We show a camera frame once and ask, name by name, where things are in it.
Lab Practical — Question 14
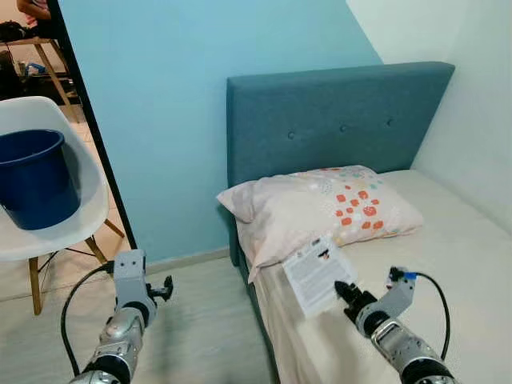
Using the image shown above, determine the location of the white chair with wooden legs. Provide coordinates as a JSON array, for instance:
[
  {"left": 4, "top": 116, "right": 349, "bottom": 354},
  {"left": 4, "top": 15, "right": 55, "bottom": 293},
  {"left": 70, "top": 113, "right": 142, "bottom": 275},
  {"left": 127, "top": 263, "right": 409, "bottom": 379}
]
[{"left": 0, "top": 96, "right": 129, "bottom": 317}]

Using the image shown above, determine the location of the black bag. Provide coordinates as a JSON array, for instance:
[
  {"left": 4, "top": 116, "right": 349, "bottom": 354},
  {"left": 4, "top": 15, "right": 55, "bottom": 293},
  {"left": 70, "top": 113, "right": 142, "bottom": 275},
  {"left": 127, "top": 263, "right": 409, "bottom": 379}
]
[{"left": 0, "top": 20, "right": 31, "bottom": 42}]

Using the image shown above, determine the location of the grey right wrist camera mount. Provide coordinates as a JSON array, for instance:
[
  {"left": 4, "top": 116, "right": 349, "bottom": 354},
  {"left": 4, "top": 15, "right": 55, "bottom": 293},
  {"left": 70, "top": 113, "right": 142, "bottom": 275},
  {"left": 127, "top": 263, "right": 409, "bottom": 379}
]
[{"left": 376, "top": 268, "right": 417, "bottom": 321}]

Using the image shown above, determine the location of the small blue item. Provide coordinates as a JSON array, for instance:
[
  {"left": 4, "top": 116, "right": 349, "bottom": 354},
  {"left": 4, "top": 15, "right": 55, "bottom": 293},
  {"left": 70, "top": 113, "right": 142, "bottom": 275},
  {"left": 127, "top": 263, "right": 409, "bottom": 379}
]
[{"left": 22, "top": 62, "right": 47, "bottom": 78}]

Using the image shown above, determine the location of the black door frame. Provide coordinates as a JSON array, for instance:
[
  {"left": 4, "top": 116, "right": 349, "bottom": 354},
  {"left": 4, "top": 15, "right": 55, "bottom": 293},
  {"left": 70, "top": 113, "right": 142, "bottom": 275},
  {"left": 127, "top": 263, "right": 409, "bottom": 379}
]
[{"left": 46, "top": 0, "right": 138, "bottom": 251}]

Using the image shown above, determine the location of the person in pink top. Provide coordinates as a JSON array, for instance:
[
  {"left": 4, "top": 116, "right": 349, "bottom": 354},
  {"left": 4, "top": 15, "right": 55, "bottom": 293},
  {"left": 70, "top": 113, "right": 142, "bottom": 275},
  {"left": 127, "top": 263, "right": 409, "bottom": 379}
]
[{"left": 16, "top": 0, "right": 55, "bottom": 39}]

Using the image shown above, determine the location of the white book with blue letters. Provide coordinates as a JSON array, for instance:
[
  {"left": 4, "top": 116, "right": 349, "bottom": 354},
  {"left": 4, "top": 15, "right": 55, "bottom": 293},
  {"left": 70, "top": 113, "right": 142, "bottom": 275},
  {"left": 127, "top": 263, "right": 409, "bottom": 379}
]
[{"left": 282, "top": 234, "right": 358, "bottom": 318}]

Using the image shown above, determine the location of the teal upholstered bed headboard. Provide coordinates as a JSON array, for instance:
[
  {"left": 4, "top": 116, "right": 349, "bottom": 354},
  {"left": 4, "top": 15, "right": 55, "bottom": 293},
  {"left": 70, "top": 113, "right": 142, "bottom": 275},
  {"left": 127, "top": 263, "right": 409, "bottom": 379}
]
[{"left": 226, "top": 62, "right": 456, "bottom": 269}]

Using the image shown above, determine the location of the wooden table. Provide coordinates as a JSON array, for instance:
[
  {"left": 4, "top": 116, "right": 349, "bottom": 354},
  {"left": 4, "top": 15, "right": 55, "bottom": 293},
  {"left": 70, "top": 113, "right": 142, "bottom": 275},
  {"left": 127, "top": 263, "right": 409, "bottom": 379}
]
[{"left": 0, "top": 35, "right": 83, "bottom": 122}]

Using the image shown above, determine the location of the pink pillow with orange dots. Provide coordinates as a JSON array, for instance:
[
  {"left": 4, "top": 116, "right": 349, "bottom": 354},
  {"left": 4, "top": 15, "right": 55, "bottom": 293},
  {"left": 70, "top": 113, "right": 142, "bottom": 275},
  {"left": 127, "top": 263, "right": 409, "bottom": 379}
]
[{"left": 216, "top": 165, "right": 425, "bottom": 282}]

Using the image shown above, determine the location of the mattress with beige sheet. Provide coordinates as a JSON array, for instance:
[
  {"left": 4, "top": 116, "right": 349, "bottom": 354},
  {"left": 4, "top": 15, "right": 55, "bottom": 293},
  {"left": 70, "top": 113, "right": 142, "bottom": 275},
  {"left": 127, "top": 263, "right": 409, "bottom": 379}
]
[{"left": 244, "top": 168, "right": 512, "bottom": 384}]

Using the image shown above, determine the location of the dark blue plastic bucket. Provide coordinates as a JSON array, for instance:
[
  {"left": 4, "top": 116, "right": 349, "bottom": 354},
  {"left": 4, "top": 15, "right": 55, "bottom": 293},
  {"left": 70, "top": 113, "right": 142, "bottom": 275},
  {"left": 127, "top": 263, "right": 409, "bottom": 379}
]
[{"left": 0, "top": 129, "right": 71, "bottom": 231}]

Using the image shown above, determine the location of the beige wall skirting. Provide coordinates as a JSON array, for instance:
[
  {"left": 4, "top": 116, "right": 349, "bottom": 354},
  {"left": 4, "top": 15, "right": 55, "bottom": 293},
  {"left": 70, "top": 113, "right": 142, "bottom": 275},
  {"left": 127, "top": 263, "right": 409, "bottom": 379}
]
[{"left": 134, "top": 246, "right": 233, "bottom": 277}]

